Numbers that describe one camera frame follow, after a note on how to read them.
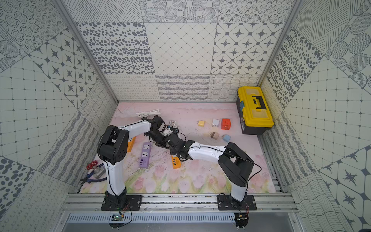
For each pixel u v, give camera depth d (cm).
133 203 73
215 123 107
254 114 90
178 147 67
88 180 80
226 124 100
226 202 75
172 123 104
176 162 86
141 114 109
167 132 90
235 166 46
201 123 104
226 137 98
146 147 92
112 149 54
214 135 99
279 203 77
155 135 82
